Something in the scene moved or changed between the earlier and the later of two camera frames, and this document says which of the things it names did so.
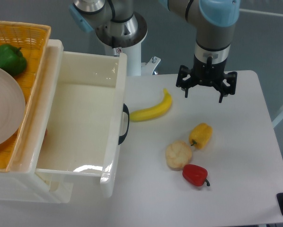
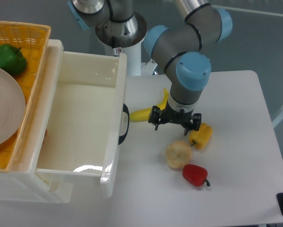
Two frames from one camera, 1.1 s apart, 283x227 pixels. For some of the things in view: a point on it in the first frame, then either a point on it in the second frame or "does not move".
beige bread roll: (178, 154) does not move
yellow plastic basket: (32, 39) does not move
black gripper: (207, 74) → (185, 119)
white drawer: (83, 132) does not move
